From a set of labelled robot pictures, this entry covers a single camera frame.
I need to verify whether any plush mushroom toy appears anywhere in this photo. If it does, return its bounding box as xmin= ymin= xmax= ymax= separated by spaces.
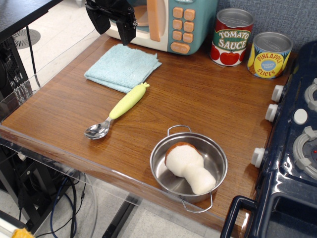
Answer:
xmin=164 ymin=142 xmax=216 ymax=195

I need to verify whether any tomato sauce can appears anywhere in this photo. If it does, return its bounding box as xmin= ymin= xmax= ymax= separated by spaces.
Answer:
xmin=210 ymin=8 xmax=255 ymax=66

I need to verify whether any dark blue toy stove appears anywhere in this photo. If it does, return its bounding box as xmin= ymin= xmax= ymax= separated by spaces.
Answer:
xmin=221 ymin=41 xmax=317 ymax=238

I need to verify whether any stainless steel pot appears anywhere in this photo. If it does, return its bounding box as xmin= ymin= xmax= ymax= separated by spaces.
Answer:
xmin=150 ymin=126 xmax=228 ymax=213

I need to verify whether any black desk at left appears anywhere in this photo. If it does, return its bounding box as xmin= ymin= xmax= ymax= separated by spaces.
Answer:
xmin=0 ymin=0 xmax=61 ymax=42

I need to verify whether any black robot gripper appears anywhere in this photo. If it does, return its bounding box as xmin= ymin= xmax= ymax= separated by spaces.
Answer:
xmin=86 ymin=0 xmax=136 ymax=46

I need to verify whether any light blue folded cloth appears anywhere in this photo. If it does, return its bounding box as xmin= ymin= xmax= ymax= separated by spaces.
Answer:
xmin=84 ymin=44 xmax=161 ymax=93

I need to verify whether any pineapple slices can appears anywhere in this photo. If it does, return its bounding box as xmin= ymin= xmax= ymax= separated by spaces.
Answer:
xmin=247 ymin=32 xmax=293 ymax=79

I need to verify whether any teal toy microwave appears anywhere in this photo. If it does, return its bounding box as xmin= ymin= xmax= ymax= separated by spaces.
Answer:
xmin=106 ymin=0 xmax=218 ymax=56

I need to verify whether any spoon with green carrot handle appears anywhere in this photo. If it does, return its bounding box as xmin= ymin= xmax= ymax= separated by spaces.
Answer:
xmin=84 ymin=82 xmax=150 ymax=140

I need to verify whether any blue cable under table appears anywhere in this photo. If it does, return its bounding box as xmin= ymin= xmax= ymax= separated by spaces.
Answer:
xmin=50 ymin=176 xmax=77 ymax=238

